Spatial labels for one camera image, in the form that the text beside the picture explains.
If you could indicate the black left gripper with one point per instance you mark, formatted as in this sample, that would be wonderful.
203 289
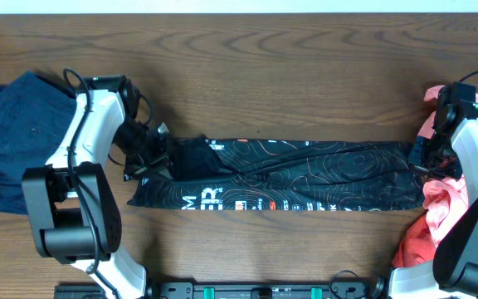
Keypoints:
158 165

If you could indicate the pink crumpled garment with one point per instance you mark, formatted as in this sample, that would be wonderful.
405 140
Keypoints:
446 200

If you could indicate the black mounting rail with clamps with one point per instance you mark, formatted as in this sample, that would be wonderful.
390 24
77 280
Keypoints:
343 285

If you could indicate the red garment under pink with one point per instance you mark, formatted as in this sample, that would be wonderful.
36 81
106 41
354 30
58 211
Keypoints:
416 247

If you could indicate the black printed cycling jersey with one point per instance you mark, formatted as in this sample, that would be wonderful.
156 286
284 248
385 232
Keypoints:
270 175

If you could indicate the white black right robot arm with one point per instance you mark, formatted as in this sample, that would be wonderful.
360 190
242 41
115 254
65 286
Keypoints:
453 272

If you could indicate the folded navy blue trousers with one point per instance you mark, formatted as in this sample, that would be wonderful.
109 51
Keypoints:
35 114

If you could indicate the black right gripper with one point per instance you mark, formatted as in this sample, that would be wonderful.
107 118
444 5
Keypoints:
417 162

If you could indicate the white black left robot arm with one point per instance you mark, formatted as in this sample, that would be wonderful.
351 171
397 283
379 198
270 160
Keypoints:
72 211

